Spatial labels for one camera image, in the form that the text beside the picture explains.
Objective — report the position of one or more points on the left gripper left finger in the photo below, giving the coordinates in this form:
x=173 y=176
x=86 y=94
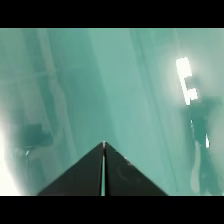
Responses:
x=85 y=176

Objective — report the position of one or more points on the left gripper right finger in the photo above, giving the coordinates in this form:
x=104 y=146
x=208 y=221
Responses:
x=128 y=176

